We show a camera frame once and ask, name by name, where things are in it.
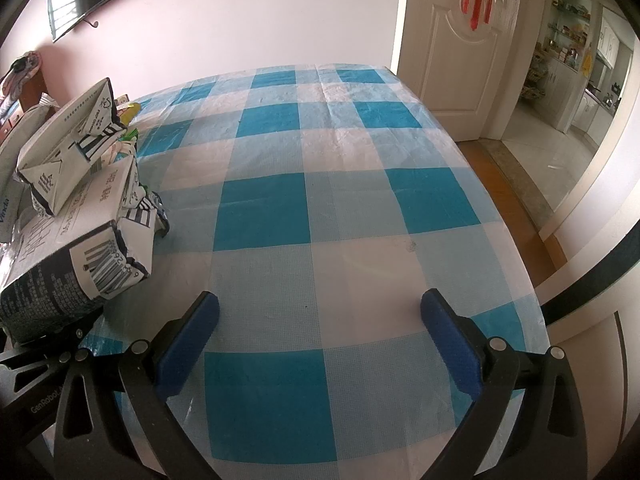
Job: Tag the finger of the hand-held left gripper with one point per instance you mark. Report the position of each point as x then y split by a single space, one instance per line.
50 342

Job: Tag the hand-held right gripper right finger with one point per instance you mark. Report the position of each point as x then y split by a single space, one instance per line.
450 345

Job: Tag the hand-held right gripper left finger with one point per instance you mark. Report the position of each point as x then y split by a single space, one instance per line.
190 340

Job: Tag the white navy milk carton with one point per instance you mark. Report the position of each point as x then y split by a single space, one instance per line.
75 260
65 150

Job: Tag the white printed plastic bag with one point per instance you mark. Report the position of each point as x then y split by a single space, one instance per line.
15 180

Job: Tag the blue white checkered tablecloth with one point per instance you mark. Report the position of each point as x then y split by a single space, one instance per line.
310 220

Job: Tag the yellow green snack bag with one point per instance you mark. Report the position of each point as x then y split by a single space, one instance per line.
131 110

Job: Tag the pile of clothes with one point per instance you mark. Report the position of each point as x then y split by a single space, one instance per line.
22 67

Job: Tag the white kitchen cabinet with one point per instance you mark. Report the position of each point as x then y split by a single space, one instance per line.
560 90

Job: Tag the white door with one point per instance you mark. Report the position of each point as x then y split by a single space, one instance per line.
450 60

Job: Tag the yellow hanging cloth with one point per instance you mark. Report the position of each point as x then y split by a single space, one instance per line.
586 62

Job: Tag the kitchen shelf with jars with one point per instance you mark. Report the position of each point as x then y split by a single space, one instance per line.
567 25

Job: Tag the white wall socket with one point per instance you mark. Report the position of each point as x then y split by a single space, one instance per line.
121 100

